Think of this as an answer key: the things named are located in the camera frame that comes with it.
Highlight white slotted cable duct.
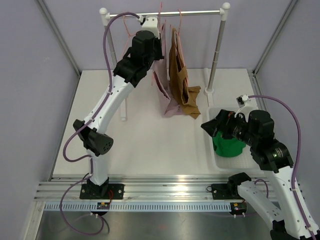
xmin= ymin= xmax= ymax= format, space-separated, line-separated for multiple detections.
xmin=44 ymin=201 xmax=231 ymax=213

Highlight white clothes rack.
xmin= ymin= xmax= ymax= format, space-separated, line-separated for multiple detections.
xmin=98 ymin=1 xmax=231 ymax=122

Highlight green tank top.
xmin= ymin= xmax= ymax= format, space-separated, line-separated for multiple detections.
xmin=212 ymin=132 xmax=246 ymax=158

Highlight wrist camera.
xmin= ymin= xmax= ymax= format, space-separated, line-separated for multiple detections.
xmin=235 ymin=94 xmax=255 ymax=117
xmin=138 ymin=14 xmax=161 ymax=39

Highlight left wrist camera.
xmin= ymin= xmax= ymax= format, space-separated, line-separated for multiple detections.
xmin=138 ymin=14 xmax=161 ymax=39

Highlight white plastic basket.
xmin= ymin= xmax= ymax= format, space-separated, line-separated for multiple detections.
xmin=205 ymin=104 xmax=263 ymax=175

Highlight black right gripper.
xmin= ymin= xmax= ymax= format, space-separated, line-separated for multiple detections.
xmin=201 ymin=108 xmax=258 ymax=146

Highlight tan brown tank top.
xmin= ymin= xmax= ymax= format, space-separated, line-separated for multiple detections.
xmin=168 ymin=28 xmax=201 ymax=119

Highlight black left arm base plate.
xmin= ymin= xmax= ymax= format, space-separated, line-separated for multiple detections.
xmin=79 ymin=183 xmax=125 ymax=200

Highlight pink hanger of tan top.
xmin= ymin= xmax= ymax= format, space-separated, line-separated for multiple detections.
xmin=172 ymin=8 xmax=191 ymax=88

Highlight pink hanger of green top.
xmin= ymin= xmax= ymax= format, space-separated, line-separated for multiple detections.
xmin=120 ymin=11 xmax=137 ymax=61

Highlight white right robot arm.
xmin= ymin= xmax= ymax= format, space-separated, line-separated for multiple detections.
xmin=201 ymin=109 xmax=320 ymax=240

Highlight mauve pink tank top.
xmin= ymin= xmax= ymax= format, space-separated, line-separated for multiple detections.
xmin=152 ymin=22 xmax=184 ymax=118

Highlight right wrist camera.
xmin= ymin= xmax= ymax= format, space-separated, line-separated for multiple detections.
xmin=235 ymin=94 xmax=255 ymax=117

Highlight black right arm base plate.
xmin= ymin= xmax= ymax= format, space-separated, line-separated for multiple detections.
xmin=206 ymin=183 xmax=243 ymax=200

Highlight pink hanger of mauve top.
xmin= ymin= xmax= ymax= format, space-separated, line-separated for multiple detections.
xmin=151 ymin=1 xmax=171 ymax=86

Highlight aluminium front rail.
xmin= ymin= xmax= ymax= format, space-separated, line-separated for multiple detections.
xmin=34 ymin=174 xmax=228 ymax=202

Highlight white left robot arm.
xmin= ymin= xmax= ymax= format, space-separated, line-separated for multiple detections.
xmin=73 ymin=29 xmax=164 ymax=199

